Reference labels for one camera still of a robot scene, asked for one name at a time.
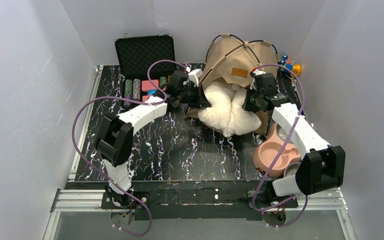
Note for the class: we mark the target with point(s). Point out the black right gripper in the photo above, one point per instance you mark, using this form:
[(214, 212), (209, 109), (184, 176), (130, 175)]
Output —
[(249, 101)]

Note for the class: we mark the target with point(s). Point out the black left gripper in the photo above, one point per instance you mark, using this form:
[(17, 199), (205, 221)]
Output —
[(198, 97)]

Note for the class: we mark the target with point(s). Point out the white fluffy cushion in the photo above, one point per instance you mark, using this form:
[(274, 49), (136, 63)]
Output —
[(226, 113)]

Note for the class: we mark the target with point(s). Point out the tan fabric pet tent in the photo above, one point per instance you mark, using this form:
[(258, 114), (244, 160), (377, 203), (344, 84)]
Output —
[(268, 65)]

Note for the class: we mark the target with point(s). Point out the steel bowl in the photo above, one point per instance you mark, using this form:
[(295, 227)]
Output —
[(281, 133), (291, 169)]

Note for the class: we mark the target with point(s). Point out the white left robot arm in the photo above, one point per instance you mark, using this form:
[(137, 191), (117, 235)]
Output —
[(114, 140)]

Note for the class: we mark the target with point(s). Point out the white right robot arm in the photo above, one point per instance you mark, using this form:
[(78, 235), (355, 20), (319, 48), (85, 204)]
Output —
[(322, 165)]

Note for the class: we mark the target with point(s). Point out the pink double pet bowl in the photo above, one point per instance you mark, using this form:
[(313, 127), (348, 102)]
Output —
[(266, 152)]

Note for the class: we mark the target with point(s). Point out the colourful toy block car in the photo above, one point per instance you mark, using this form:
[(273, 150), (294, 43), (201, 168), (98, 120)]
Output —
[(286, 61)]

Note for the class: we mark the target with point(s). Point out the black poker chip case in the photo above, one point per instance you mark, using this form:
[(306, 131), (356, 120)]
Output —
[(135, 55)]

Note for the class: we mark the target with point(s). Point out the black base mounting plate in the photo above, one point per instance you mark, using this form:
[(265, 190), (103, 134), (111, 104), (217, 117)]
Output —
[(207, 199)]

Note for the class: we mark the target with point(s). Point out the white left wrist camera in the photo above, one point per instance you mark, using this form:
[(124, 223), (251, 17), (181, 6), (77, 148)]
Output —
[(194, 76)]

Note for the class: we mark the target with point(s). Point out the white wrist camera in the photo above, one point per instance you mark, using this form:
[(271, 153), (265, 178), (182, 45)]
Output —
[(194, 76), (254, 74)]

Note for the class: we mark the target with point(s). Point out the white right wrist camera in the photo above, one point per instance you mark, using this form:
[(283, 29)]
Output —
[(254, 74)]

